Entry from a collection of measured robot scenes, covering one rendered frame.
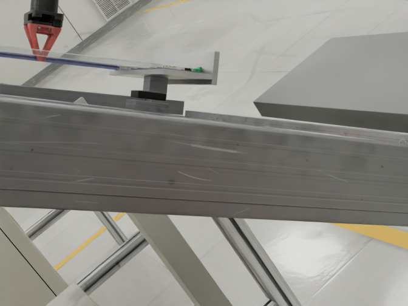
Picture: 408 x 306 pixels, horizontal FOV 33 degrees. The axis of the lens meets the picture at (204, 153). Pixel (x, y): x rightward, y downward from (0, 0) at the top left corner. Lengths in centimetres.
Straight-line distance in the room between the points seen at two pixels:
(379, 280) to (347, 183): 131
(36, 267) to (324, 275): 78
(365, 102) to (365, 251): 82
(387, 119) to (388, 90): 7
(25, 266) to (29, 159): 154
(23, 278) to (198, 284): 58
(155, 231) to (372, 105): 57
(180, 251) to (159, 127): 109
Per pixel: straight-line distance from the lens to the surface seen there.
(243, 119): 99
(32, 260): 195
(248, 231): 129
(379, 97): 117
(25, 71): 864
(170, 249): 150
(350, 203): 51
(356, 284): 184
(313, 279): 194
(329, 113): 124
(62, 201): 42
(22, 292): 197
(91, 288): 197
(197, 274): 155
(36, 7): 151
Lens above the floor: 105
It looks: 19 degrees down
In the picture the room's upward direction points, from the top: 34 degrees counter-clockwise
